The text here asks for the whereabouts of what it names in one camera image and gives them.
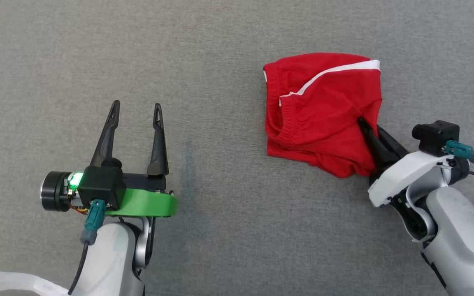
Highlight red shorts with white trim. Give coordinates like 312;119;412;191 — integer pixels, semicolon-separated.
263;52;383;178

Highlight right arm cable teal plug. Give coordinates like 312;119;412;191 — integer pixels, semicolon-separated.
446;140;474;183

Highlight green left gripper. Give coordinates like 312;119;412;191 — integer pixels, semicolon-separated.
41;100;177;217

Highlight left arm cable teal plug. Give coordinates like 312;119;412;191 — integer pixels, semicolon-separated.
67;200;107;295

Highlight arm cable teal plug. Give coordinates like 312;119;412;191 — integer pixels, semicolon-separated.
67;200;107;295
446;140;474;183

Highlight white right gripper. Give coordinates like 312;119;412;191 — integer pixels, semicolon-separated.
358;117;471;208

